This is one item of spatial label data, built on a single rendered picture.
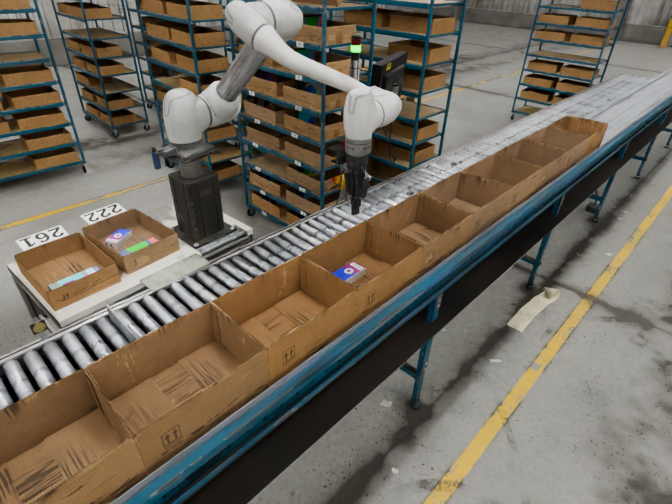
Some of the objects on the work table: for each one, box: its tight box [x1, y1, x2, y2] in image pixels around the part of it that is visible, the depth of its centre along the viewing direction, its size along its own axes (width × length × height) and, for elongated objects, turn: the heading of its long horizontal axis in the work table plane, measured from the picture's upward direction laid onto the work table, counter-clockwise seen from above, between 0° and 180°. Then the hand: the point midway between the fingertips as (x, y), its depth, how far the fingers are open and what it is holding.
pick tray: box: [82, 209, 180, 275], centre depth 217 cm, size 28×38×10 cm
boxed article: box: [103, 229, 133, 249], centre depth 222 cm, size 7×13×4 cm, turn 165°
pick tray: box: [14, 232, 121, 311], centre depth 195 cm, size 28×38×10 cm
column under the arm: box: [168, 167, 237, 249], centre depth 226 cm, size 26×26×33 cm
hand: (355, 205), depth 164 cm, fingers closed
